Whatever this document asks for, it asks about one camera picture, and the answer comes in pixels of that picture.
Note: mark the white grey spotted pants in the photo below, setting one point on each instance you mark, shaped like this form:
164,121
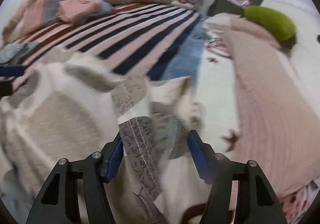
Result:
157,181

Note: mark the folded pink striped clothes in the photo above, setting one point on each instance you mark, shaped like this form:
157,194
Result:
80,11

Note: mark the grey folded garment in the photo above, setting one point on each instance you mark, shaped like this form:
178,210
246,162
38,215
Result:
12,54

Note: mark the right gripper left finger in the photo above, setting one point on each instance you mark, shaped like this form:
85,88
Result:
57,201

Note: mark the green plush pillow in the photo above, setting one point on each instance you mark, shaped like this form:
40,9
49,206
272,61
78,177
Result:
277,23

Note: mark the pink ribbed pillow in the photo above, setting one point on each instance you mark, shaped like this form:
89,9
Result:
278,128

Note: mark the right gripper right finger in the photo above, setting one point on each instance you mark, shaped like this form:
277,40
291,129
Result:
256,199

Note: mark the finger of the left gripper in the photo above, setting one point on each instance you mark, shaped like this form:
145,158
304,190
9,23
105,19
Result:
12,71
5,88

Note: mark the striped pink navy blanket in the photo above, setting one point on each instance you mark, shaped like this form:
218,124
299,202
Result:
140,39

